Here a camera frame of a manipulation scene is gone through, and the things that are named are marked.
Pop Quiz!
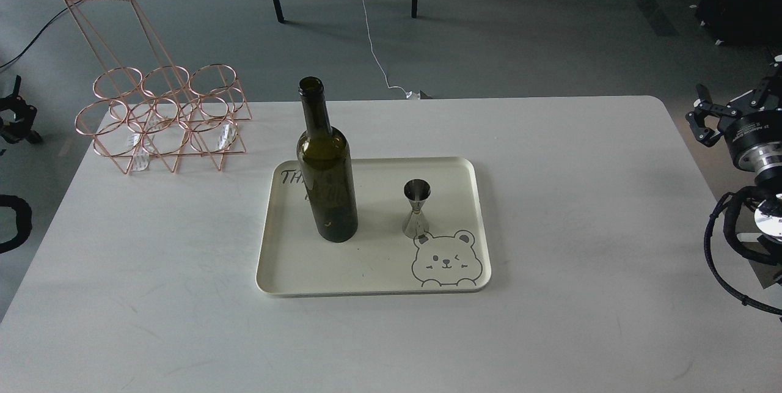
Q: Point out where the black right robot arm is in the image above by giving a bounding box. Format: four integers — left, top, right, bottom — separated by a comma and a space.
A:
686, 78, 781, 316

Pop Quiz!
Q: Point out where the copper wire wine rack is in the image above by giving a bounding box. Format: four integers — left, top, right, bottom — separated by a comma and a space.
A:
64, 0, 252, 175

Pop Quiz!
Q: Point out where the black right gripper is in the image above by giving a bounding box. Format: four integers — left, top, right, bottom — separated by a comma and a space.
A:
686, 84, 781, 171

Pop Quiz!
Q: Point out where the steel double jigger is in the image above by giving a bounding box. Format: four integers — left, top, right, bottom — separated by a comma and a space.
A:
403, 178, 431, 239

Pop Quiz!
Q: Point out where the cream bear serving tray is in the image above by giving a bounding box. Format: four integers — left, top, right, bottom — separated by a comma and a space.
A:
256, 156, 492, 296

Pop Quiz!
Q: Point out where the dark green wine bottle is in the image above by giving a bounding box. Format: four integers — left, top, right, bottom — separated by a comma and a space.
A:
296, 76, 359, 243

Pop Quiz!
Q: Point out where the white floor cable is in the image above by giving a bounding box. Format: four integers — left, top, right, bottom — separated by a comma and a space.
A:
353, 0, 422, 100

